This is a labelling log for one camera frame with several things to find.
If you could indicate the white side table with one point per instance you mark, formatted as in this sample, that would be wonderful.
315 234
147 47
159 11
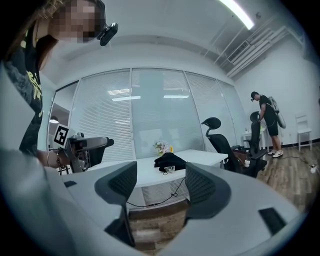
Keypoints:
247 136

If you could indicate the ceiling light strip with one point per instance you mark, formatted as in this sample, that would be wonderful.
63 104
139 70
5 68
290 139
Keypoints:
240 13

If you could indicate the ceiling air vent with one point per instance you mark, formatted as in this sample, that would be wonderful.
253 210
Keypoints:
238 51

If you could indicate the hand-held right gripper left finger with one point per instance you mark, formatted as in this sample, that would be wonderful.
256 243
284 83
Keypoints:
82 205

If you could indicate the brown bag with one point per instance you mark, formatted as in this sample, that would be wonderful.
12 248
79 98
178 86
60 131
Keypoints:
240 156

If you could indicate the person's black printed shirt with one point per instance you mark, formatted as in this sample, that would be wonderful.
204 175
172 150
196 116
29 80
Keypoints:
30 95

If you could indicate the small white plush toy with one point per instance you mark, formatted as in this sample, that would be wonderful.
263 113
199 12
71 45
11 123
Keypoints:
247 163

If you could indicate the person's head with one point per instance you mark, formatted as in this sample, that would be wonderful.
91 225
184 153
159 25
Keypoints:
72 20

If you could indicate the white wooden chair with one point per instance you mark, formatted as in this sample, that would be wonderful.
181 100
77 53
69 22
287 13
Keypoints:
303 130

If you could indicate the black mesh office chair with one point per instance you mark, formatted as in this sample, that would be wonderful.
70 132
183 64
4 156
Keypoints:
221 147
256 140

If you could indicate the black head camera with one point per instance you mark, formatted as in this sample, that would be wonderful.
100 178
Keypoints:
108 33

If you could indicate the potted artificial flower bouquet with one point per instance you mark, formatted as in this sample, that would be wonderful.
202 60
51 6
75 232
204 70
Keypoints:
162 147

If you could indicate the black fabric bag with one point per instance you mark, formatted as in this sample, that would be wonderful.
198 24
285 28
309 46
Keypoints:
170 160

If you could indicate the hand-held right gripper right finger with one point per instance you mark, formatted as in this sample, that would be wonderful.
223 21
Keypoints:
225 220

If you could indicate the person's left forearm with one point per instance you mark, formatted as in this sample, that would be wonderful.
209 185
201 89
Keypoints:
43 158

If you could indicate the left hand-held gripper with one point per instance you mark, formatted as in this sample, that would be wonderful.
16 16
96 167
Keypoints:
75 150

